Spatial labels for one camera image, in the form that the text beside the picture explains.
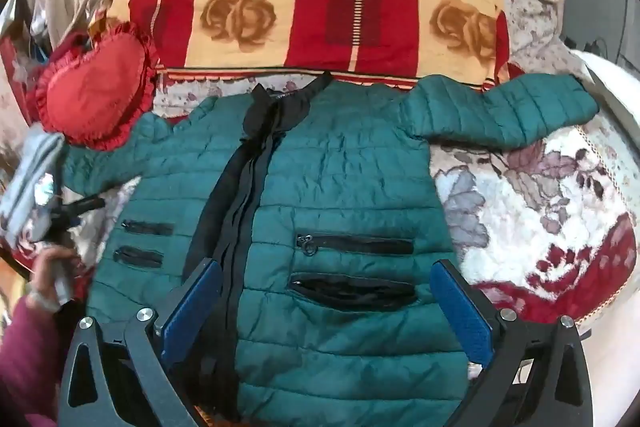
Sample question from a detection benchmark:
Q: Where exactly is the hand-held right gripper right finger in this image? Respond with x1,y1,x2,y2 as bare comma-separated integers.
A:
431,258,596,427

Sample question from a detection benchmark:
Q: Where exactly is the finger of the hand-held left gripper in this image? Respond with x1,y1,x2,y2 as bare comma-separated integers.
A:
47,196,107,233

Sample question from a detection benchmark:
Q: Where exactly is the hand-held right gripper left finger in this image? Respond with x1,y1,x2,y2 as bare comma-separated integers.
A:
59,258,224,427

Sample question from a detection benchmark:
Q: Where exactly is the green quilted jacket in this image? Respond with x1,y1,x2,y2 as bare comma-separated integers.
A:
62,72,601,427

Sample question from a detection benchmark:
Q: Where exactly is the person's left forearm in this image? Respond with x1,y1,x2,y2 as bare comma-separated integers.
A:
0,294,66,427

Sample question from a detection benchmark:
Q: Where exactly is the person's left hand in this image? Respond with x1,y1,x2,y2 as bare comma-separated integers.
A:
27,246,78,308

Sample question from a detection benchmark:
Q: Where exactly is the floral fleece blanket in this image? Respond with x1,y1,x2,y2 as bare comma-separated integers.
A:
10,0,638,328

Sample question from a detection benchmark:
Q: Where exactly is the red heart-shaped pillow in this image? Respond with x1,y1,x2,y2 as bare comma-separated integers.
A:
34,21,160,152

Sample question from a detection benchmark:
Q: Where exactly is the white bed frame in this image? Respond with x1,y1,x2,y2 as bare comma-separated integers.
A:
570,49,640,148

